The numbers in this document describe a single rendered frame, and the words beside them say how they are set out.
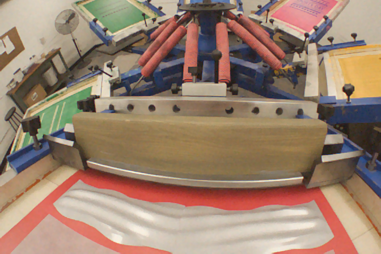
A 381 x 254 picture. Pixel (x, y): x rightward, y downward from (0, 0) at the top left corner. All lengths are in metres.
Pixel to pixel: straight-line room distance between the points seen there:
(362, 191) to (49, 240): 0.40
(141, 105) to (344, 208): 0.49
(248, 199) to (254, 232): 0.06
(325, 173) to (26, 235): 0.38
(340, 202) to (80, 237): 0.33
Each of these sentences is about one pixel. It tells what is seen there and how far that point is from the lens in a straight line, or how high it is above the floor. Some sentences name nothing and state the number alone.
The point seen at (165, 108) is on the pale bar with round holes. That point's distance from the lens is 0.42.
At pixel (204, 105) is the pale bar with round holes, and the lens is 0.40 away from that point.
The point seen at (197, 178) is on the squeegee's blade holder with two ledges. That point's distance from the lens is 0.19.
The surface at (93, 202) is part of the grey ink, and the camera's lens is 0.23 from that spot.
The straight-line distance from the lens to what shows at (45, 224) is 0.25.
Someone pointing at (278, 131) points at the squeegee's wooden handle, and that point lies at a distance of 0.18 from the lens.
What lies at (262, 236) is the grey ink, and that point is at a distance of 0.19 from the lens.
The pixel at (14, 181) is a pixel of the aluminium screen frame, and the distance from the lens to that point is 0.31.
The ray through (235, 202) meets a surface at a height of 1.22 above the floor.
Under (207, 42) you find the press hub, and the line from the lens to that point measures 0.87.
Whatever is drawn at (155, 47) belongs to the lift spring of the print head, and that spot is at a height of 1.12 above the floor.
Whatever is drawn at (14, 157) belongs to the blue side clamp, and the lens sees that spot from 0.35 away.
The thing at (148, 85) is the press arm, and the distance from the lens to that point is 0.92.
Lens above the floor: 1.44
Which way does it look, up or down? 46 degrees down
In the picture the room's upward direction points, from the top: 7 degrees counter-clockwise
